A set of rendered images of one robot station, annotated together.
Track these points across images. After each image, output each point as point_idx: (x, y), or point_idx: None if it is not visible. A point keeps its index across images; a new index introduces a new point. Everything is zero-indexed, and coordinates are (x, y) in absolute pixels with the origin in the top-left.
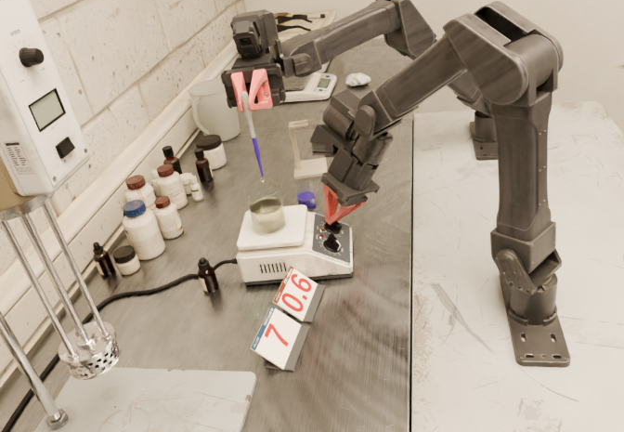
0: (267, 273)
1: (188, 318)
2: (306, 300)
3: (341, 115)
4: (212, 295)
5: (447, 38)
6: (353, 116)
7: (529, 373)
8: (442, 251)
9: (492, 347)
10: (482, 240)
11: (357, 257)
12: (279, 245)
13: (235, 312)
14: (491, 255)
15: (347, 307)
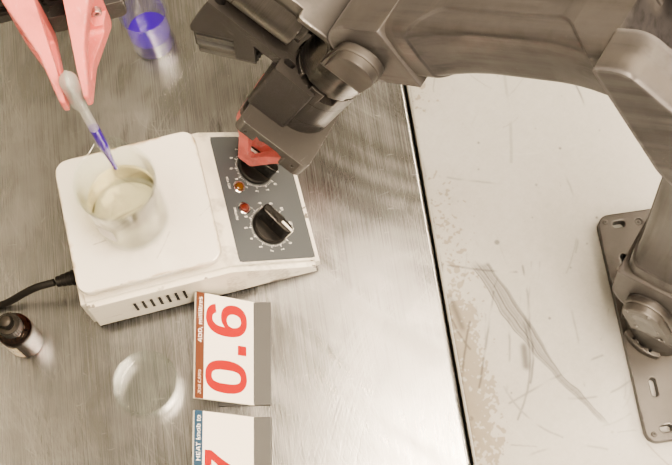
0: (149, 307)
1: (14, 432)
2: (247, 355)
3: (275, 6)
4: (38, 363)
5: (591, 59)
6: (313, 29)
7: (666, 457)
8: (481, 169)
9: (603, 411)
10: (554, 126)
11: (313, 209)
12: (172, 274)
13: (107, 401)
14: (612, 288)
15: (329, 355)
